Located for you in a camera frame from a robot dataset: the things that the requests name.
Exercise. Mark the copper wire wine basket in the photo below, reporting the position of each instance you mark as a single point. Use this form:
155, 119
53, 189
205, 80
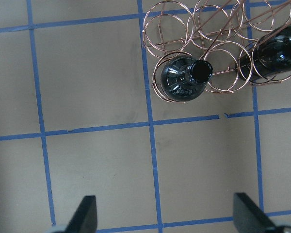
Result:
224, 35

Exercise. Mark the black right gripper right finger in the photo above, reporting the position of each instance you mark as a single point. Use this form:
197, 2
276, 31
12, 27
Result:
248, 217

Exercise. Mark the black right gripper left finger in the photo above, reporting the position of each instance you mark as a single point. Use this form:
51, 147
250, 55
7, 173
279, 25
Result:
84, 219

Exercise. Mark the dark wine bottle in basket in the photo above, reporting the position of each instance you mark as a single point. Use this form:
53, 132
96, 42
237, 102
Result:
185, 78

